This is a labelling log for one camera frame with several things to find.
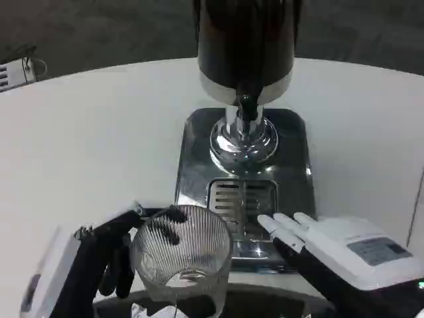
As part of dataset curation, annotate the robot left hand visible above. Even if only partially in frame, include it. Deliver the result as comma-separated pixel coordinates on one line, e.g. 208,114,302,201
19,200,188,318

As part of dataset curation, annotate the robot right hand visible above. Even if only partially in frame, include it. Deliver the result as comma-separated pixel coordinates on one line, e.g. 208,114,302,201
257,211,424,318

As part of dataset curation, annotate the clear ribbed glass cup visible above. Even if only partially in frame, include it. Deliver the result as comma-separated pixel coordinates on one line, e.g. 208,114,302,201
130,204,235,307

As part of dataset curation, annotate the slotted steel drip grid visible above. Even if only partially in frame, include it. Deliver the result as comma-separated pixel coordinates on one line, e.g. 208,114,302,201
206,178,279,240

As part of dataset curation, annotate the steel drip tray base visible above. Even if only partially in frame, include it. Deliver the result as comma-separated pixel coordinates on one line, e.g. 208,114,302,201
174,107,317,275

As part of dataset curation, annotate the black dispenser tap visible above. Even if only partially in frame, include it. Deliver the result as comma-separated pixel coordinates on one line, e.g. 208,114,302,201
235,80,263,122

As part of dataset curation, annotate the white box device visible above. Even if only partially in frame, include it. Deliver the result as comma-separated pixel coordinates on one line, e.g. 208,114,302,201
0,58,38,94

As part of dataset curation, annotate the dark drink dispenser tank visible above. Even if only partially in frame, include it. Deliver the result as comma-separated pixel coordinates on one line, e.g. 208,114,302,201
193,0,301,167

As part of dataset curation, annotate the dark thin cable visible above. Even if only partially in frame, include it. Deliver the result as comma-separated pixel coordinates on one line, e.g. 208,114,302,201
21,55,48,80

